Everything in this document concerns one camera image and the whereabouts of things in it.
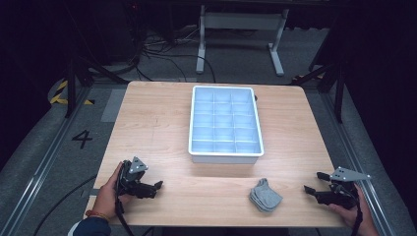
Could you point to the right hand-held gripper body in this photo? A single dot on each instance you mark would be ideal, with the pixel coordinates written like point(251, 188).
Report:
point(342, 196)

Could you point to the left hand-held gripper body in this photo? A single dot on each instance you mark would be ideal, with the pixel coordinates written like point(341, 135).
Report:
point(131, 183)

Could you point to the person's right hand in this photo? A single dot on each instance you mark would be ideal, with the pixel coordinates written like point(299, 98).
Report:
point(360, 216)

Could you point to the person's left hand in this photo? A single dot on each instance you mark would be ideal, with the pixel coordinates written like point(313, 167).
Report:
point(105, 200)

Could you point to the grey folded socks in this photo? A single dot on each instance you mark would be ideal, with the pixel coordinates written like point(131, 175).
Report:
point(265, 196)

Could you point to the black tripod stand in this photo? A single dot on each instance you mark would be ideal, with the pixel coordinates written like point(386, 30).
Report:
point(339, 95)
point(71, 91)

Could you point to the white divided storage box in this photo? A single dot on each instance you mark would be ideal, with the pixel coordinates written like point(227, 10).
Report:
point(226, 124)

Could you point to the yellow black hazard tape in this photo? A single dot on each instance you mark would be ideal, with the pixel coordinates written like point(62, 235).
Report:
point(60, 95)

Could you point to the aluminium floor rail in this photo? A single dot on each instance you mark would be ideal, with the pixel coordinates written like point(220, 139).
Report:
point(354, 154)
point(42, 167)

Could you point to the white metal table frame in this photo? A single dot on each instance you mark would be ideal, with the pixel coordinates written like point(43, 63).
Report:
point(242, 21)

